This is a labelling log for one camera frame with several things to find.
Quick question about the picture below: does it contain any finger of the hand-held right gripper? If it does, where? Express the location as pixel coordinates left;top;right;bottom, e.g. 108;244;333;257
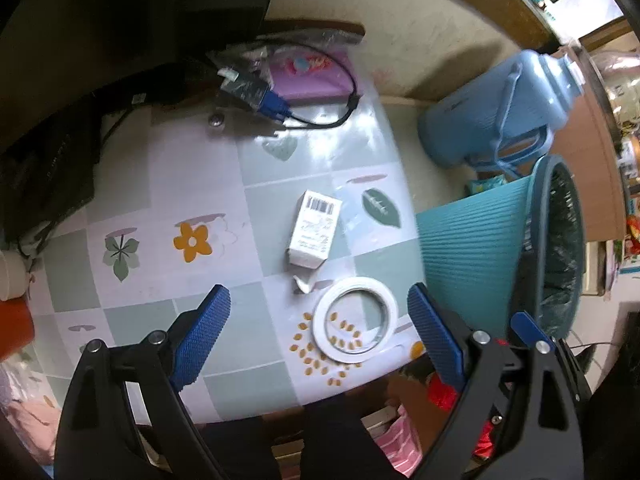
509;311;595;402

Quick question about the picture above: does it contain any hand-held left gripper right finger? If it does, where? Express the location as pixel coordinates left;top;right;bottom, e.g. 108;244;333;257
406;282;587;480

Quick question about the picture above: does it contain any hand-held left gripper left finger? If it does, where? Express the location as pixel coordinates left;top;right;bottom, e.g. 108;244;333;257
52;283;232;480

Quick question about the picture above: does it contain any blue ribbed trash bin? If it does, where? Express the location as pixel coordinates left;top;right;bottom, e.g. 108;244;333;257
415;154;587;356

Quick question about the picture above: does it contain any small white carton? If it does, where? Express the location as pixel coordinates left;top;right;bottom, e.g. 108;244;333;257
286;190;344;271

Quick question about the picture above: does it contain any red plastic bag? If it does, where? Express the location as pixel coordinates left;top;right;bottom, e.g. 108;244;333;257
427;379;497;457

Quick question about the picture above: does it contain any white tape roll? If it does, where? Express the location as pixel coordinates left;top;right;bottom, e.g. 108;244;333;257
312;276;399;362

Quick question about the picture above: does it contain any pink striped cloth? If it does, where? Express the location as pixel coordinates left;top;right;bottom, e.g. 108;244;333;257
375;405;427;479

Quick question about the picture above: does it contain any teal snack packet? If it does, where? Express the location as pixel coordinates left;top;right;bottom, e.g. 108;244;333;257
467;172;522;197

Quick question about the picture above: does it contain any checkered floral tablecloth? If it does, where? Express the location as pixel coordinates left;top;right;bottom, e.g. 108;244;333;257
27;35;427;423

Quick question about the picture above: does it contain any wooden cabinet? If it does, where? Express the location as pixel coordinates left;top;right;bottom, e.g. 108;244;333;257
565;35;640;248

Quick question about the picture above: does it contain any red cylindrical cup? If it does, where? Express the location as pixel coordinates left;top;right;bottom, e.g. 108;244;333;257
0;297;36;361

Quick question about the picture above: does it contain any pink printed blanket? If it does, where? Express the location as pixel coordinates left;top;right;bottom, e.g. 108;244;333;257
0;360;62;467

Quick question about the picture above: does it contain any white ceramic cup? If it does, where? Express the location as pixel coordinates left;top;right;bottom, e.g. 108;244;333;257
0;250;31;302

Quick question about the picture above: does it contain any blue thermos jug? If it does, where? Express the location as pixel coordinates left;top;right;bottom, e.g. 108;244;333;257
417;49;586;181

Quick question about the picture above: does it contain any black computer monitor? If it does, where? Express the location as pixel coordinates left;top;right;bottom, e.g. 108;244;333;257
0;0;221;241

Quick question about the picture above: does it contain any brown wooden strip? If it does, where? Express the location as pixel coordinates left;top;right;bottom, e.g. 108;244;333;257
260;19;366;44

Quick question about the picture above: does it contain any black flat box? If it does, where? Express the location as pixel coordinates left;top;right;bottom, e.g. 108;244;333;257
175;0;271;47

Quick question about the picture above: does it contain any wooden windowsill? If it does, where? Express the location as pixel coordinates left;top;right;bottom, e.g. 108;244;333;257
477;0;571;57

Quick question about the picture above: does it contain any black cable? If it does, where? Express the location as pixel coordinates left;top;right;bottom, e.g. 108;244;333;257
270;54;359;132

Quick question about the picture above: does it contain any blue video cable connector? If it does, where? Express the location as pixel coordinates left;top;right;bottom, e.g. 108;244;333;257
219;67;292;122

